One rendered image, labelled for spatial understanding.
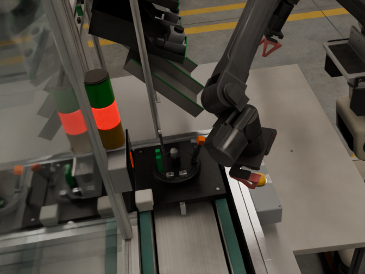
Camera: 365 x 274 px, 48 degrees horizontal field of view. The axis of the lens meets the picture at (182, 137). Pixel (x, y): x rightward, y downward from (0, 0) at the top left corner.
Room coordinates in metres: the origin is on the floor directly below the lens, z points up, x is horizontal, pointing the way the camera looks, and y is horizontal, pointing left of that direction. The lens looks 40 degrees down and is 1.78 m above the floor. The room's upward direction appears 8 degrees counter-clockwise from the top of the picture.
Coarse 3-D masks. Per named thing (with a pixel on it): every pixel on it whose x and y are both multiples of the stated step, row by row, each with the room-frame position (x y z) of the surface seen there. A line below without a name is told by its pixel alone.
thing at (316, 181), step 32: (256, 96) 1.29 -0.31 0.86; (288, 96) 1.26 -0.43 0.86; (288, 128) 1.07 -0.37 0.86; (320, 128) 1.05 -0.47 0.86; (288, 160) 0.92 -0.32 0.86; (320, 160) 0.90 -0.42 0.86; (352, 160) 0.88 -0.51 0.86; (288, 192) 0.79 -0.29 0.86; (320, 192) 0.77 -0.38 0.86; (352, 192) 0.75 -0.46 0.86; (288, 224) 0.68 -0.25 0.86; (320, 224) 0.66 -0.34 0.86; (352, 224) 0.65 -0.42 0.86
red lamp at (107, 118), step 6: (114, 102) 0.63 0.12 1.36; (102, 108) 0.62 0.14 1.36; (108, 108) 0.62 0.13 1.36; (114, 108) 0.63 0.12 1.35; (96, 114) 0.62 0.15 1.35; (102, 114) 0.62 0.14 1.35; (108, 114) 0.62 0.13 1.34; (114, 114) 0.63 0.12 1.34; (96, 120) 0.62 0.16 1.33; (102, 120) 0.62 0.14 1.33; (108, 120) 0.62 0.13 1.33; (114, 120) 0.62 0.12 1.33; (120, 120) 0.64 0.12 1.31; (102, 126) 0.62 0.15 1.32; (108, 126) 0.62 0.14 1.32; (114, 126) 0.62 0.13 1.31
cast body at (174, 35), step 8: (168, 32) 1.11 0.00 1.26; (176, 32) 1.09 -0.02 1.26; (184, 32) 1.11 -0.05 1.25; (160, 40) 1.10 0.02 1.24; (168, 40) 1.09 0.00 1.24; (176, 40) 1.09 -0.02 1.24; (184, 40) 1.12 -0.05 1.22; (168, 48) 1.09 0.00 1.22; (176, 48) 1.09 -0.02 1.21; (184, 48) 1.09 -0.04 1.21
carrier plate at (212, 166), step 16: (176, 144) 0.94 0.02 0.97; (192, 144) 0.93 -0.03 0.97; (144, 160) 0.89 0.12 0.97; (208, 160) 0.85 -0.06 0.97; (144, 176) 0.82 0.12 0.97; (208, 176) 0.79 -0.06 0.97; (160, 192) 0.75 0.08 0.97; (176, 192) 0.75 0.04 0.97; (192, 192) 0.74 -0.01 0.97; (208, 192) 0.73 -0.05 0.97; (224, 192) 0.72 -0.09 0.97; (160, 208) 0.71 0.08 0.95
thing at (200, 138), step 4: (200, 136) 0.84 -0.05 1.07; (192, 140) 0.84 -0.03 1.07; (196, 140) 0.84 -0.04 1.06; (200, 140) 0.83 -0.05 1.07; (204, 140) 0.83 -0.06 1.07; (196, 144) 0.83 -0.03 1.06; (200, 144) 0.83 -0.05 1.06; (196, 148) 0.83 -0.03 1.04; (196, 152) 0.83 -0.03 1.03; (192, 156) 0.84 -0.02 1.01; (196, 156) 0.83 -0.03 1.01
